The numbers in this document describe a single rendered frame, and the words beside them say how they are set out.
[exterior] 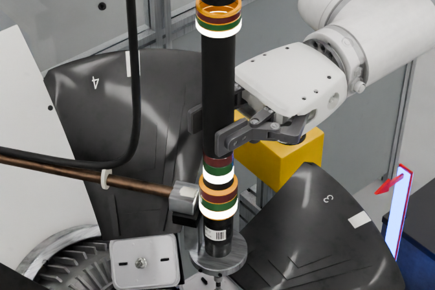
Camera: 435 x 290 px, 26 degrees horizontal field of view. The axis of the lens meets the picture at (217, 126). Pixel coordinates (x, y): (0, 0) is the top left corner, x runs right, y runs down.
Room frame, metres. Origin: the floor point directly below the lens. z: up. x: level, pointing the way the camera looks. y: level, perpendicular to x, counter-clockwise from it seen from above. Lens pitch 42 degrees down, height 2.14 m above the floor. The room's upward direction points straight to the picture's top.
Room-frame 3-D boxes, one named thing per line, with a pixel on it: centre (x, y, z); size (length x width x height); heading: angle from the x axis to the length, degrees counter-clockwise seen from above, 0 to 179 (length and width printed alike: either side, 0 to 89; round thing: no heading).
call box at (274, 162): (1.19, -0.09, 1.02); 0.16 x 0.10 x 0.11; 39
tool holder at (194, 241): (0.74, 0.01, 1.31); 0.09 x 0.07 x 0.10; 74
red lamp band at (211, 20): (0.73, 0.00, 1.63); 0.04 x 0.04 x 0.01
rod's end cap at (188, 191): (0.74, 0.03, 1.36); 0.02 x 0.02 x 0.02; 74
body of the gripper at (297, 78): (0.80, -0.08, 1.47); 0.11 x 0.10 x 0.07; 129
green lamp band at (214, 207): (0.73, 0.00, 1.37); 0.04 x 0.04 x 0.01
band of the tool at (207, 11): (0.73, 0.00, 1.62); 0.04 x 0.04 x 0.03
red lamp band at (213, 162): (0.73, 0.00, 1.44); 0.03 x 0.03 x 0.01
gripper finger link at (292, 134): (0.75, -0.08, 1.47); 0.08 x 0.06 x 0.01; 9
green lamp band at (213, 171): (0.73, 0.00, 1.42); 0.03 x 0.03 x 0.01
